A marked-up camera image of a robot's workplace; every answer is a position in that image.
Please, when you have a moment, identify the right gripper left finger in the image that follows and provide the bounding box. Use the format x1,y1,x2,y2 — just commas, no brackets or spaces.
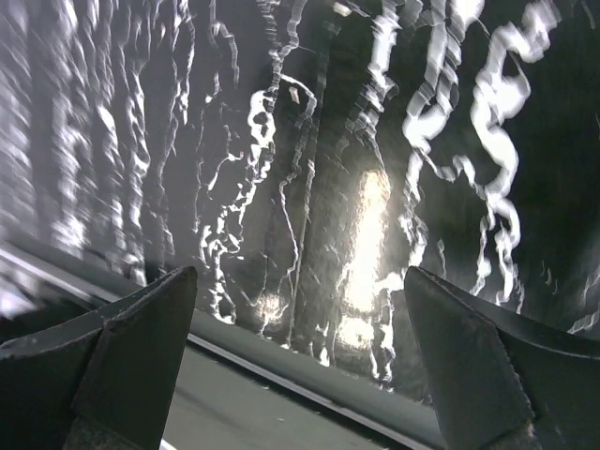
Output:
1,266,197,449

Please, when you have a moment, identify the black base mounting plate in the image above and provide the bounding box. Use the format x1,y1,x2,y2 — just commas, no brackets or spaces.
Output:
0,238,446,450

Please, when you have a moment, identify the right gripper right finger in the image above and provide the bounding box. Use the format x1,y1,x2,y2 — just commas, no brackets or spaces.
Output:
404,266,599,449

